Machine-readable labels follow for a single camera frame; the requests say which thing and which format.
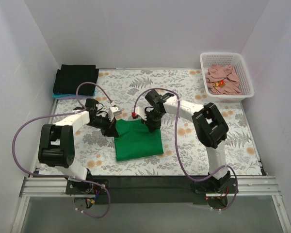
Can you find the green t shirt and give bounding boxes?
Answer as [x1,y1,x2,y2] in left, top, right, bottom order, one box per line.
[114,119,163,162]

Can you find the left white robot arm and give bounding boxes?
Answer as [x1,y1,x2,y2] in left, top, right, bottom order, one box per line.
[38,99,122,194]

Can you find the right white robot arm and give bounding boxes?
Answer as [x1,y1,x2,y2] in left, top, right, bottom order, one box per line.
[131,88,230,193]

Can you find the floral table mat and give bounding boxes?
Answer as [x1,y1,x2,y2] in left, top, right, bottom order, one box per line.
[38,68,266,176]

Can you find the folded black t shirt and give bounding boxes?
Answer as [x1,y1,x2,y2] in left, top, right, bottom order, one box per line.
[53,65,99,95]

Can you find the pink t shirt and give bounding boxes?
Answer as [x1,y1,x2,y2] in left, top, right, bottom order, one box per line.
[206,65,243,95]

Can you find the white plastic basket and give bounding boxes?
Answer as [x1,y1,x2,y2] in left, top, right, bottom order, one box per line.
[200,52,255,102]

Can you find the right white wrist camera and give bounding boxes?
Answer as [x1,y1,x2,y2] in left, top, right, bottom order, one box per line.
[131,106,146,120]

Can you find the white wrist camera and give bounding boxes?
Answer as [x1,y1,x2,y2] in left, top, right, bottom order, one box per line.
[131,106,146,120]
[108,102,122,122]

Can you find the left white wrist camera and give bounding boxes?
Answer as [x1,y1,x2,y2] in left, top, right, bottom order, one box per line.
[108,102,122,122]

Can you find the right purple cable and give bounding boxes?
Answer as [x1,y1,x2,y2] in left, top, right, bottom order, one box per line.
[132,89,238,212]

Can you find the purple cable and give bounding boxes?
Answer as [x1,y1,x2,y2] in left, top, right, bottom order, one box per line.
[132,89,238,212]
[11,82,112,218]

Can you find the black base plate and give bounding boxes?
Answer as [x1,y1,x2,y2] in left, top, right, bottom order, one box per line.
[65,176,237,205]

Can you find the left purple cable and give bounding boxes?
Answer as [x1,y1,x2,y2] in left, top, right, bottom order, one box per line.
[11,82,112,218]

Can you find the aluminium frame rail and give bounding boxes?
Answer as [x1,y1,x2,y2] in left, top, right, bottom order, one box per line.
[9,101,291,233]

